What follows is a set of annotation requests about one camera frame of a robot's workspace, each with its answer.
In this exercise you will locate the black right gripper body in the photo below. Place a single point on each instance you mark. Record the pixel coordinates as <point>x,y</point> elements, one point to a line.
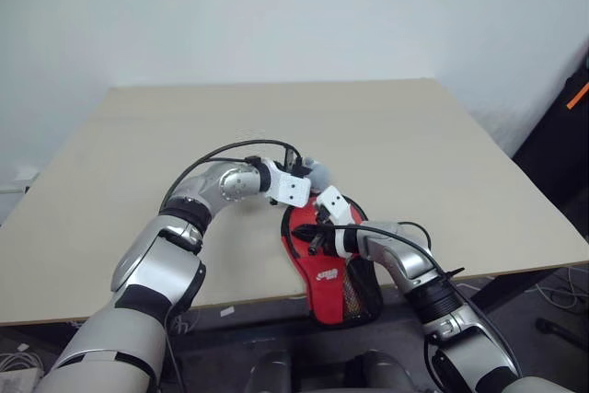
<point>326,241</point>

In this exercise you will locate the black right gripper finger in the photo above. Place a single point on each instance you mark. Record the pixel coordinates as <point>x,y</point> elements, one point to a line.
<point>307,231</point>

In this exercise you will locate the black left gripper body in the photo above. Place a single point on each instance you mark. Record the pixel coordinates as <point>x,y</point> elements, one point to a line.
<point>300,168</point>

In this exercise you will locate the black and red paddle case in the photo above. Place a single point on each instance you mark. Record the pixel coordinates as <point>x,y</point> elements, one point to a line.
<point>329,301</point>

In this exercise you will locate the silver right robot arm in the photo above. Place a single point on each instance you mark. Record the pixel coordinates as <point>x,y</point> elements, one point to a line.
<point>414,269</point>

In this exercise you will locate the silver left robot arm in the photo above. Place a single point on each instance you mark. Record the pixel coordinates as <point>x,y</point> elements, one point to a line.
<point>152,264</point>

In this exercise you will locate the small white tag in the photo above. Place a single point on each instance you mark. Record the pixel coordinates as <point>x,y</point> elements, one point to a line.
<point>226,312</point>

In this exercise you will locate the dark grey rounded shape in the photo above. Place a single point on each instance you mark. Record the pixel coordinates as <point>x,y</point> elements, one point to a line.
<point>271,372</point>
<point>377,370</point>

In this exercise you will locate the large black object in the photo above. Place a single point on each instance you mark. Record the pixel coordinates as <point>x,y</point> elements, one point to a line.
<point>557,144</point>

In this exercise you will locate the black office chair base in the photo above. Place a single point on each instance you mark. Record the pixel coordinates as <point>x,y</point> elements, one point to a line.
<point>561,326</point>

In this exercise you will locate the white box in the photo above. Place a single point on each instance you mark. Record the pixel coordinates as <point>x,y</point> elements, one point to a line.
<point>18,181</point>

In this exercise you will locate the orange strip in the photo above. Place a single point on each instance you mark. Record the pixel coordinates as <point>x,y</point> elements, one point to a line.
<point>579,97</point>

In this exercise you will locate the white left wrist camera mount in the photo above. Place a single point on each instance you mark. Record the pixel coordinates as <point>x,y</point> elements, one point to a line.
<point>290,188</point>

